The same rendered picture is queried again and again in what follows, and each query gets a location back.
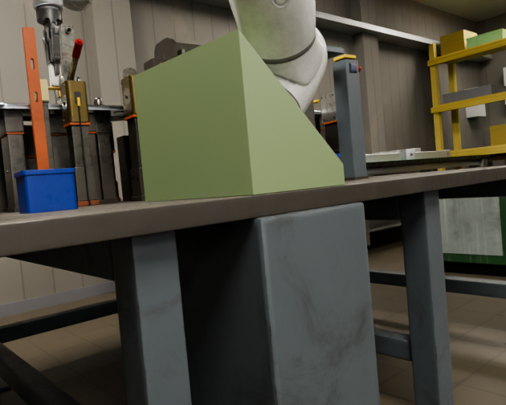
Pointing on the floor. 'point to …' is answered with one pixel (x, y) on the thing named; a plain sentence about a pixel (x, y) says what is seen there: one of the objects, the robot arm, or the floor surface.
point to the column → (279, 309)
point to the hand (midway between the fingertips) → (55, 75)
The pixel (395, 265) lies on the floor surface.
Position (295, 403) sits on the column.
